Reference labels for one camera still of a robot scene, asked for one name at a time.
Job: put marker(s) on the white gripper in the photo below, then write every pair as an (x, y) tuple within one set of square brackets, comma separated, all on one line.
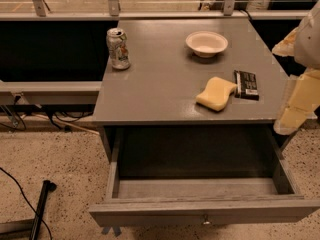
[(308, 42)]

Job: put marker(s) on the yellow sponge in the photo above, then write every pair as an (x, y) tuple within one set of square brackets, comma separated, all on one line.
[(216, 94)]

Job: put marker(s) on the open grey top drawer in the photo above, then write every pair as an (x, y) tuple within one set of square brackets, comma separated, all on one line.
[(235, 174)]

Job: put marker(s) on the metal drawer knob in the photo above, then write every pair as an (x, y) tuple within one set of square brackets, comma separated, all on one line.
[(206, 220)]

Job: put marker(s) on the black chocolate bar wrapper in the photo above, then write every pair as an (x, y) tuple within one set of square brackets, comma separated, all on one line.
[(246, 85)]

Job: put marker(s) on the grey cabinet table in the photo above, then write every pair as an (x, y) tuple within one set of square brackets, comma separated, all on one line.
[(160, 87)]

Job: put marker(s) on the white paper bowl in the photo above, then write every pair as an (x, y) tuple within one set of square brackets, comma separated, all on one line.
[(206, 44)]

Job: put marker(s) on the crushed silver soda can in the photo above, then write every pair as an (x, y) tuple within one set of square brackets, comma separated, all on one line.
[(116, 41)]

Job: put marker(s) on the black stand leg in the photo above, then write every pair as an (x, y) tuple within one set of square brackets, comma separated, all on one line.
[(32, 226)]

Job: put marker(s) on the grey metal rail frame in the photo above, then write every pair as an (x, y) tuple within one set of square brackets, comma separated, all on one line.
[(37, 25)]

